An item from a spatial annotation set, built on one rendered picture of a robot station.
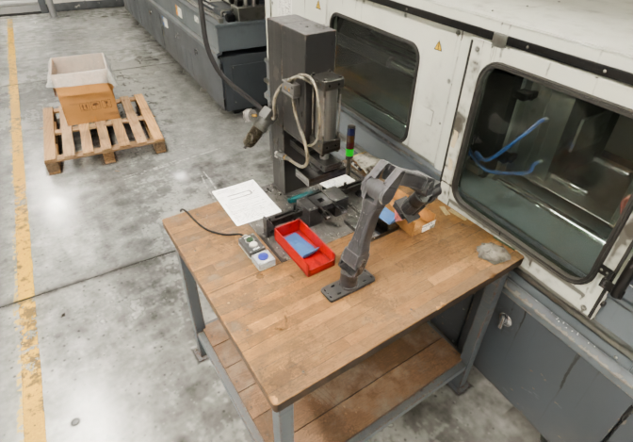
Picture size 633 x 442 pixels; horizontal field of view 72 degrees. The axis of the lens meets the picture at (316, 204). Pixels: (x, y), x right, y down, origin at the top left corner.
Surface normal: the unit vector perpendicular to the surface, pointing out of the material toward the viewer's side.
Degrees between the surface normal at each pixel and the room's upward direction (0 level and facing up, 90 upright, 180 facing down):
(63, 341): 0
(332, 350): 0
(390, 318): 0
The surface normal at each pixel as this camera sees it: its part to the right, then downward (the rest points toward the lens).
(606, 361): -0.45, -0.52
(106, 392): 0.02, -0.81
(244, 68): 0.51, 0.51
